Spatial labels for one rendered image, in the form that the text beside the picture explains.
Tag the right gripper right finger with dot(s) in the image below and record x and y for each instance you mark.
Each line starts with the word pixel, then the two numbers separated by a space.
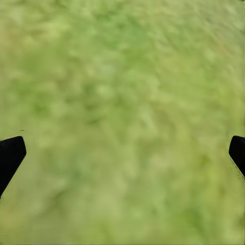
pixel 237 152

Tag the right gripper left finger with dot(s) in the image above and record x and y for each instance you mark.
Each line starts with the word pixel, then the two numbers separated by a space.
pixel 12 153

